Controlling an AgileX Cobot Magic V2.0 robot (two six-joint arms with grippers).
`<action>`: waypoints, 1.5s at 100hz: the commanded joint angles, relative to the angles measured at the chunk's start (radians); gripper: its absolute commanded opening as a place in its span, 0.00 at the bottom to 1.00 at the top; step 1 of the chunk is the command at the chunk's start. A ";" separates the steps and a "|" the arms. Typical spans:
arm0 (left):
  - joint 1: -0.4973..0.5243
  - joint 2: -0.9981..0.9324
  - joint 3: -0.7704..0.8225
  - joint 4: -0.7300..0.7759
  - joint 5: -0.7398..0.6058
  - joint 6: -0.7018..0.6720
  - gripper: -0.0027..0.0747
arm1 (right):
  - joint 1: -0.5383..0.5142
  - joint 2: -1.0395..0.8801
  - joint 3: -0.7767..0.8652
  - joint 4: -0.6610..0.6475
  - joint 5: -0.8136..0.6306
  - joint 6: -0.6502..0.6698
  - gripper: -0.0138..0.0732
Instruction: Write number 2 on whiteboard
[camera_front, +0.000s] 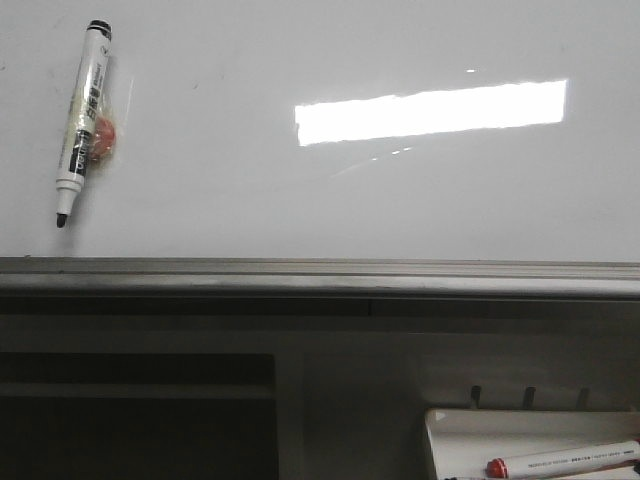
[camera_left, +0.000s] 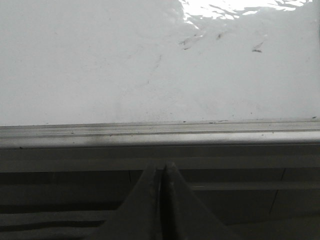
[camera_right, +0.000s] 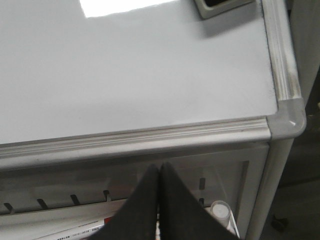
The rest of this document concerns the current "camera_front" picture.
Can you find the red round magnet taped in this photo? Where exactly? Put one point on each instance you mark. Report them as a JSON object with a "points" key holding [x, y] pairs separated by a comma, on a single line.
{"points": [[104, 139]]}

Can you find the black whiteboard marker pen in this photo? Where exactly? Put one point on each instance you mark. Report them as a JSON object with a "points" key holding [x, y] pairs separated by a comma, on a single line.
{"points": [[85, 107]]}

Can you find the white whiteboard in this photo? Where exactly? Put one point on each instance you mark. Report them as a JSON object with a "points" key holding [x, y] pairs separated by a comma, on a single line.
{"points": [[430, 130]]}

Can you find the grey aluminium whiteboard ledge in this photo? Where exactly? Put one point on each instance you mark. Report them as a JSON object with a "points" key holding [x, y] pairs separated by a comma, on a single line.
{"points": [[53, 285]]}

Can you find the red capped whiteboard marker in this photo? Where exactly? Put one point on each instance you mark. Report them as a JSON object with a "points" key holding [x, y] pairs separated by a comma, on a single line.
{"points": [[562, 462]]}

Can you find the metal hook left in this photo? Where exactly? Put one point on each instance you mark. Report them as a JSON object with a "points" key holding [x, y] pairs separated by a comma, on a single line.
{"points": [[475, 396]]}

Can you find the white marker tray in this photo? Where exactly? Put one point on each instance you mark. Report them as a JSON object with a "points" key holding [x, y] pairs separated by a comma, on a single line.
{"points": [[459, 443]]}

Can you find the metal hook middle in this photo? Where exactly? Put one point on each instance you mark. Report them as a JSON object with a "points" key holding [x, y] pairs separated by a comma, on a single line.
{"points": [[528, 398]]}

